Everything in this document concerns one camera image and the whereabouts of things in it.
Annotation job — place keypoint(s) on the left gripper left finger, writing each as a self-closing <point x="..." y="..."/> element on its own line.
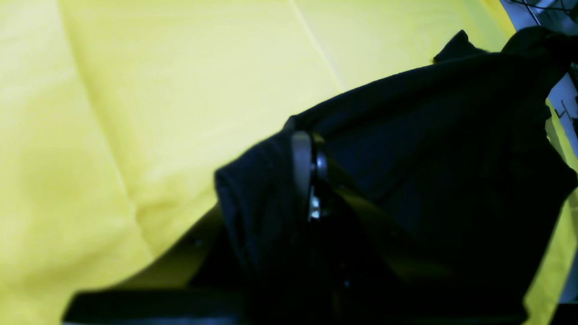
<point x="198" y="281"/>

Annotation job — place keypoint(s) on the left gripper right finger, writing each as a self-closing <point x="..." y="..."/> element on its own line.
<point x="358" y="236"/>

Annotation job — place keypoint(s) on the dark navy T-shirt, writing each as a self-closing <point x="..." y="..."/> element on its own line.
<point x="456" y="152"/>

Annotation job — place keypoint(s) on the yellow table cloth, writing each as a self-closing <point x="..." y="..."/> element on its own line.
<point x="116" y="113"/>

